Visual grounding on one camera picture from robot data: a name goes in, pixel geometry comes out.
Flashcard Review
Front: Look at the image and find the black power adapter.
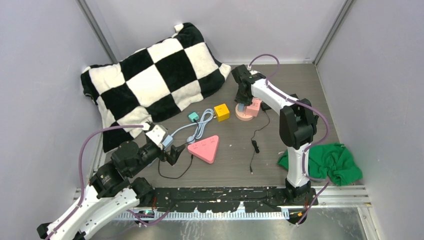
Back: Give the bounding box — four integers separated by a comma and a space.
248, 101, 274, 175

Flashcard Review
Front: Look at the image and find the light blue plug adapter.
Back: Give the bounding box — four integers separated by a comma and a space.
236, 103, 245, 114

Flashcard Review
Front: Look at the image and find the pink cube socket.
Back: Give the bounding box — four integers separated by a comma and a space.
245, 97, 262, 117

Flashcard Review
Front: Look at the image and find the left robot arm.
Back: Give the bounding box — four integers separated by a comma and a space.
37, 140, 186, 240

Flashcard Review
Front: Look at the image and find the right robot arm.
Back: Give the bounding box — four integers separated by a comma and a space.
231, 65, 318, 205

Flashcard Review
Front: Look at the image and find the pink round power strip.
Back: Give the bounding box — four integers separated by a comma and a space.
235, 105, 254, 122

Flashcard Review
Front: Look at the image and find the yellow cube socket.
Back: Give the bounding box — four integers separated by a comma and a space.
213, 103, 230, 122

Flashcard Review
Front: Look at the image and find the pink triangular power strip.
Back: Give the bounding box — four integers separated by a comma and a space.
187, 135, 220, 164

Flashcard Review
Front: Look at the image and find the teal usb charger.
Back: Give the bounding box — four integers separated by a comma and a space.
188, 112, 200, 122

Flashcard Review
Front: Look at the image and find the light blue power strip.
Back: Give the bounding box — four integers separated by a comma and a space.
142, 108, 216, 167

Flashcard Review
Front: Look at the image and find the black white checkered pillow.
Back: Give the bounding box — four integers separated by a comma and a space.
80, 22, 231, 152

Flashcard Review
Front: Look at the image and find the green cloth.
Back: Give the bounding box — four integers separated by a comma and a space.
277, 142, 364, 187

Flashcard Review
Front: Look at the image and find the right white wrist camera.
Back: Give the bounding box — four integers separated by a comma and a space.
249, 70, 261, 78

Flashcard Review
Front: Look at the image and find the black usb cable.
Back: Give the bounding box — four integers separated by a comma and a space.
157, 119, 201, 180

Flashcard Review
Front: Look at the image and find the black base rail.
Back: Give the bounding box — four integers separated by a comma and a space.
149, 186, 316, 213

